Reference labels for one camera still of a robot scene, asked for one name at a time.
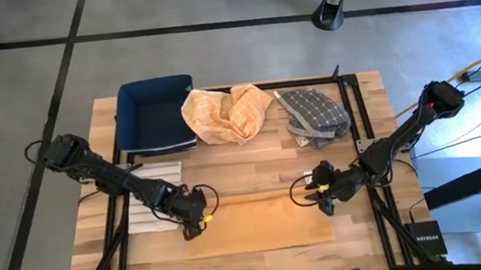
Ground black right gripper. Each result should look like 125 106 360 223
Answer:
301 166 371 219

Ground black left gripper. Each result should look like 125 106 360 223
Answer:
158 182 207 245

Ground yellow waffle towel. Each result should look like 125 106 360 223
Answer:
177 169 337 260
178 79 279 151

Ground white pink-striped towel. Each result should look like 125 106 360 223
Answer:
120 159 191 237

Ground grey checked towel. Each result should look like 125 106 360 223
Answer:
273 81 355 154

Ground navy fabric basket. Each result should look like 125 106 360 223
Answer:
109 72 201 162

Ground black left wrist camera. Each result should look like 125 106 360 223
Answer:
185 188 209 219

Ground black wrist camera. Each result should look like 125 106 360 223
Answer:
310 159 338 188
185 188 209 219

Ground black right camera cable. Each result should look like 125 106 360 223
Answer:
286 172 322 210

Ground black camera cable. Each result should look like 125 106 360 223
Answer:
190 182 222 219
286 172 322 210

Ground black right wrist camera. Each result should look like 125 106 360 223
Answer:
310 159 338 188

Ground black left camera cable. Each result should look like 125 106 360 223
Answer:
190 182 222 219

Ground silver mounting bracket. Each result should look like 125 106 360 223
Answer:
356 137 380 154

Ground black Netgear switch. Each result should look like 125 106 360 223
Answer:
403 218 449 261

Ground black aluminium table frame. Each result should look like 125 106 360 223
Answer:
0 48 481 270

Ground black floor cable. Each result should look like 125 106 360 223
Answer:
407 124 481 163

